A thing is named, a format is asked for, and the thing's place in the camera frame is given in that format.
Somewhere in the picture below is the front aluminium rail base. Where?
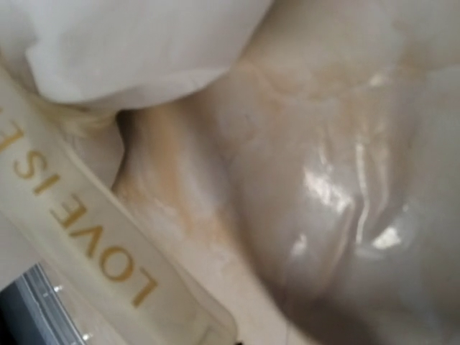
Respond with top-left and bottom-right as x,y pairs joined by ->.
0,262 -> 101,345

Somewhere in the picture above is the cream printed ribbon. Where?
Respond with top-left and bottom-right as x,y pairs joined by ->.
1,72 -> 237,344

